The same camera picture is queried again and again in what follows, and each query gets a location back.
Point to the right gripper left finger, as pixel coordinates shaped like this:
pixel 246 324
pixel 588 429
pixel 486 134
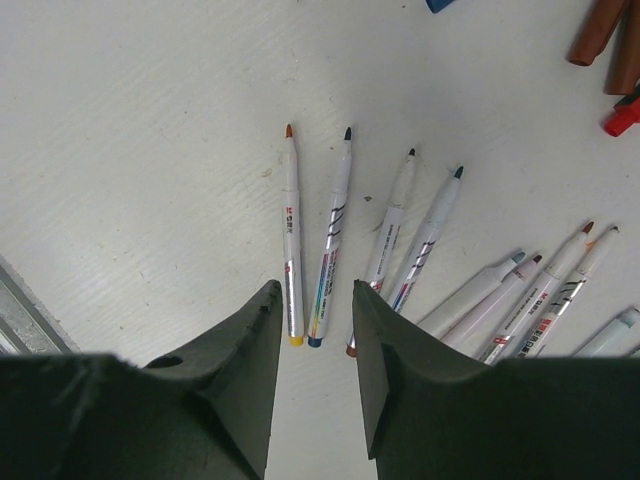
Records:
pixel 201 411

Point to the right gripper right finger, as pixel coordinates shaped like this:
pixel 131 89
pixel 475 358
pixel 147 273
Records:
pixel 430 412

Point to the red square-cap pen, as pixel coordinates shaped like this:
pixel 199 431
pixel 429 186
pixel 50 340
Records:
pixel 487 308

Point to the orange pen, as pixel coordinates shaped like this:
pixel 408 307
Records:
pixel 536 296

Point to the dark red cap marker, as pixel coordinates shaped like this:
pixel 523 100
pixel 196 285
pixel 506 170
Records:
pixel 382 252

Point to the light green pen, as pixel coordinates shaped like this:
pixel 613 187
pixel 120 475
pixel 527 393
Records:
pixel 606 339

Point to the brown cap marker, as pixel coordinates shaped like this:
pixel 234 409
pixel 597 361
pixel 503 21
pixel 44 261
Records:
pixel 426 237

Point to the yellow cap marker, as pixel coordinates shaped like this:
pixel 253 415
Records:
pixel 294 308

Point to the blue cap marker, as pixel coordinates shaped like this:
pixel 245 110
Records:
pixel 322 300

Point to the yellow pen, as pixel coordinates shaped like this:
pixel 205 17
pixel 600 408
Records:
pixel 538 336

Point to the red square pen cap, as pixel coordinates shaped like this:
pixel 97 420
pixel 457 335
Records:
pixel 625 114

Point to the brown pen cap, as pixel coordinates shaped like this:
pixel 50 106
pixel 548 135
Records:
pixel 624 71

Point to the blue pen cap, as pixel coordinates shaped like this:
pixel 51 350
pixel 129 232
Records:
pixel 436 6

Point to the dark red pen cap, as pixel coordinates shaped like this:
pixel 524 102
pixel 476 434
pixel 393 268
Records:
pixel 596 30

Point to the aluminium front rail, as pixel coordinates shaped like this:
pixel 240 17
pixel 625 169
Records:
pixel 27 327

